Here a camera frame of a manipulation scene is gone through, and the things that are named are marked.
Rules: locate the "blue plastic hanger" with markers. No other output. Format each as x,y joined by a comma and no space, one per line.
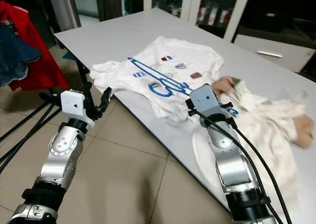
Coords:
143,65

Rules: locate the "white printed t-shirt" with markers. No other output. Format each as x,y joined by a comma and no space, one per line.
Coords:
192,51

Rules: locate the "white collared blouse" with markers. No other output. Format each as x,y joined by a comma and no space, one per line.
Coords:
266,120

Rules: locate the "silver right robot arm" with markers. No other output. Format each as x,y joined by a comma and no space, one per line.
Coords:
229,160

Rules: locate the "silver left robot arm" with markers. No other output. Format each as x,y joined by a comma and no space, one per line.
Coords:
61,157

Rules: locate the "red polo shirt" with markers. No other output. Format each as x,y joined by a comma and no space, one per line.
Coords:
49,71

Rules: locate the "blue denim skirt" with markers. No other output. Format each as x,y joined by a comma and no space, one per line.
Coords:
15,56

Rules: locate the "white glass door cabinet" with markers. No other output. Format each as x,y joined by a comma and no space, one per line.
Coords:
190,2

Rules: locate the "white low drawer cabinet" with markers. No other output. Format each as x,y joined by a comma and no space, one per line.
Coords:
281,49

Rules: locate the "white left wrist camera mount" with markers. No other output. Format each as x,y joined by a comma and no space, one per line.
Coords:
76,104

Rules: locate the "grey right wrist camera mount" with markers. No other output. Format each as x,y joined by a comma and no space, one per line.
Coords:
205,99

